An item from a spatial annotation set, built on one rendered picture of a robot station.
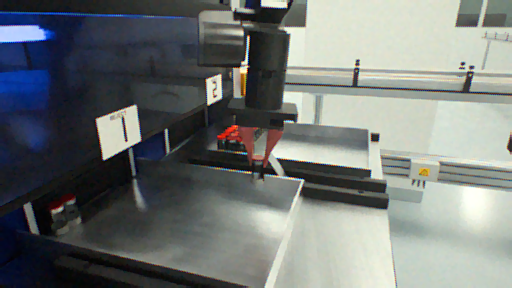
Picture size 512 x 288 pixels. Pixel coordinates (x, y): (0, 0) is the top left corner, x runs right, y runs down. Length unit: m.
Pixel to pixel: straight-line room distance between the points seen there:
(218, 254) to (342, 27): 1.92
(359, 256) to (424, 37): 1.89
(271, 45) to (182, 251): 0.30
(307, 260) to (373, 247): 0.10
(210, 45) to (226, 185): 0.29
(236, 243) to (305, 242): 0.10
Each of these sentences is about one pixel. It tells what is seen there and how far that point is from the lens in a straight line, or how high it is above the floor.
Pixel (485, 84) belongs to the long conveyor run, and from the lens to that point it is 1.71.
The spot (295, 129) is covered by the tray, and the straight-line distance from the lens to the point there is 0.90.
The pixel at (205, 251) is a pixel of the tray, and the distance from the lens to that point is 0.46.
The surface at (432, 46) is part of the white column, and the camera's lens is 2.26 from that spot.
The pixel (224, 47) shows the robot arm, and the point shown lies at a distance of 0.43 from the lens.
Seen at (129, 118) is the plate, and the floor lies 1.03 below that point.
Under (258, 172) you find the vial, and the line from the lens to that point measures 0.51.
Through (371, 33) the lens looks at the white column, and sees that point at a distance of 2.22.
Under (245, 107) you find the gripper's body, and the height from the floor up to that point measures 1.06.
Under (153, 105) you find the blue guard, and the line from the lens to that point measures 0.59.
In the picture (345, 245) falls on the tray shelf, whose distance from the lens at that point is 0.49.
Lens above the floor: 1.17
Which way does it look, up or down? 21 degrees down
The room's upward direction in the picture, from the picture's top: straight up
